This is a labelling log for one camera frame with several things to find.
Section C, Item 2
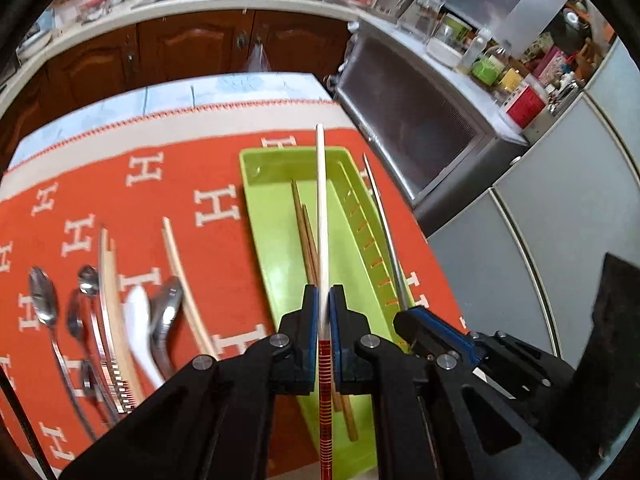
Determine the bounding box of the grey microwave oven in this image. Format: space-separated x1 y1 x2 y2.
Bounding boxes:
332 24 532 207

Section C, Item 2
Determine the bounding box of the white chopstick red striped end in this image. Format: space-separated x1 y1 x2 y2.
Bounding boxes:
315 124 335 480

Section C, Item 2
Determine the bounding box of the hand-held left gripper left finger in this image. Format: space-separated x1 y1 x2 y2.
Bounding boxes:
60 285 321 480

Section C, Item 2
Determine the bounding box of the white ceramic spoon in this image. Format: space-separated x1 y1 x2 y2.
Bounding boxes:
122 287 167 392

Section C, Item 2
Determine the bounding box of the red box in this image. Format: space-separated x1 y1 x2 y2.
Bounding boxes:
504 82 547 130

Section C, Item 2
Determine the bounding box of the metal chopstick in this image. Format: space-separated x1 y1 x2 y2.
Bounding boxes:
88 285 137 414
362 154 410 312

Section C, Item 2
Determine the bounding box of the orange printed cloth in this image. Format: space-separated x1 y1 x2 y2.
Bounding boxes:
0 97 467 480

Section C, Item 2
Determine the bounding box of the green lidded jar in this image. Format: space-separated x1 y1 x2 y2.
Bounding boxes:
433 14 472 67

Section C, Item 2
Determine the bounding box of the yellow jar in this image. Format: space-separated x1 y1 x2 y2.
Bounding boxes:
499 67 523 95

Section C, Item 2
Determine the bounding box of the hanging plastic bag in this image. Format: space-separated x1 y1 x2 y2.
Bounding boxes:
244 42 274 74

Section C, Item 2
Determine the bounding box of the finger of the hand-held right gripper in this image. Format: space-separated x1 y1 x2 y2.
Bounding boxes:
393 308 482 362

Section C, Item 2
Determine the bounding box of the long metal spoon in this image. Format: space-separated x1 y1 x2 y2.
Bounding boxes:
28 266 99 443
77 265 126 423
66 299 117 428

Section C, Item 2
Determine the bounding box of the clear bottle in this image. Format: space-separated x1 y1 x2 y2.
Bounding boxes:
459 29 492 75

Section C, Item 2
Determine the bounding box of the brown wooden chopstick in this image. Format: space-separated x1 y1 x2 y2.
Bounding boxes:
291 181 317 291
301 204 360 443

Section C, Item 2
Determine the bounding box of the green plastic tray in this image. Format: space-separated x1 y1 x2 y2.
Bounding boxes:
238 146 417 477

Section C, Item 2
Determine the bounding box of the dark object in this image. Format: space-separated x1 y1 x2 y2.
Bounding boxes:
570 252 640 480

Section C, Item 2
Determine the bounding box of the glass pitcher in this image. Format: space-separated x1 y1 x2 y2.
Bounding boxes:
397 0 447 45

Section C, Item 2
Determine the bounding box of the cream chopstick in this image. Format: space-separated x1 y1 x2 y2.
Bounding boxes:
161 217 218 358
98 228 145 403

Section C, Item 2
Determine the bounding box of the grey cabinet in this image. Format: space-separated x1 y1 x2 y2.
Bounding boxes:
424 35 640 366

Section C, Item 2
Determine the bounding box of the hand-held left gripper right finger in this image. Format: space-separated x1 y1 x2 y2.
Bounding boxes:
327 285 581 480

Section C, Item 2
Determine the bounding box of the metal soup spoon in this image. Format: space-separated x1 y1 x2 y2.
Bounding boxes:
149 275 187 380

